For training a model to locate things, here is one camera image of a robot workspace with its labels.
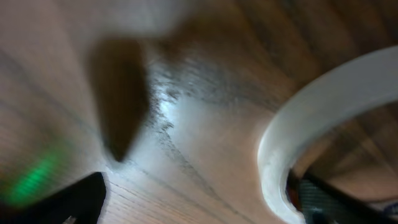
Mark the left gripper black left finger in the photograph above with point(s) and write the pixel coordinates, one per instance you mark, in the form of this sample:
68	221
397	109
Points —
82	201

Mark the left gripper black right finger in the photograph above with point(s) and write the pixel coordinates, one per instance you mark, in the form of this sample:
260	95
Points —
321	203

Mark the large clear tape roll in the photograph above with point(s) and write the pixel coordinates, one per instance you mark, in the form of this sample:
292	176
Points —
362	84

